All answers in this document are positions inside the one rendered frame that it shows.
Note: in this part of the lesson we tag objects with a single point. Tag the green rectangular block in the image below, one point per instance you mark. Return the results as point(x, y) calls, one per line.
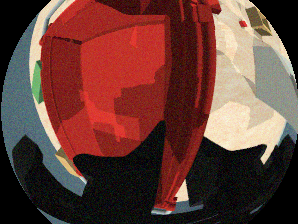
point(36, 83)

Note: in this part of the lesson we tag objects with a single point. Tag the tan rectangular block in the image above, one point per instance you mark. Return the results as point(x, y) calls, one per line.
point(66, 162)

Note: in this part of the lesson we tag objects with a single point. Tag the tan open-top box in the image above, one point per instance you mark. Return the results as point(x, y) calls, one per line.
point(258, 21)

